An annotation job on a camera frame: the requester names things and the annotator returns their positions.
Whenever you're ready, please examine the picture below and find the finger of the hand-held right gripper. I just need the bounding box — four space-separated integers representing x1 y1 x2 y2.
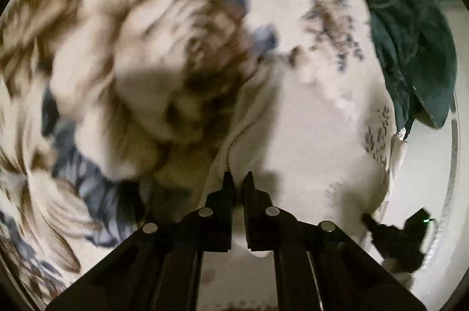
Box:
362 213 382 242

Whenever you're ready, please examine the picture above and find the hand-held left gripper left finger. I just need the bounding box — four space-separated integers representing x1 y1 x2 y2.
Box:
46 171 236 311

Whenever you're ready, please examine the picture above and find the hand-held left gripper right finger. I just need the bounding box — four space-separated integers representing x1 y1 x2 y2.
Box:
242 171 428 311

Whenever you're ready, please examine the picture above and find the white floral print garment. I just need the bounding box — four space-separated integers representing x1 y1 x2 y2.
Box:
196 0 409 308

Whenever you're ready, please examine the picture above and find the brown and blue printed blanket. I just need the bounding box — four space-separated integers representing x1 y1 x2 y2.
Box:
0 0 283 300

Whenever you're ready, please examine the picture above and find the dark green cloth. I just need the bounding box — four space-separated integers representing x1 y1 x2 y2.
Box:
319 0 458 140

